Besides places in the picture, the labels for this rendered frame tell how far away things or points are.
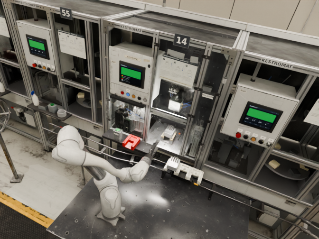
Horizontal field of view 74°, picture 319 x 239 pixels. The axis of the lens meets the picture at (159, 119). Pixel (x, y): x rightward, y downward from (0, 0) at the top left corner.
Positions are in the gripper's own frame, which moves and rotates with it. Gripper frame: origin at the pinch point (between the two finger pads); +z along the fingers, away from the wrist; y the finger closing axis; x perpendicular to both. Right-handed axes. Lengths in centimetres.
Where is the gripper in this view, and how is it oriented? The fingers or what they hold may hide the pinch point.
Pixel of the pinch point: (156, 145)
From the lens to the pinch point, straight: 191.0
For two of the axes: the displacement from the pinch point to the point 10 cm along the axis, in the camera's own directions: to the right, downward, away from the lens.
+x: -9.2, -3.2, 2.4
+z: 3.8, -5.0, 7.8
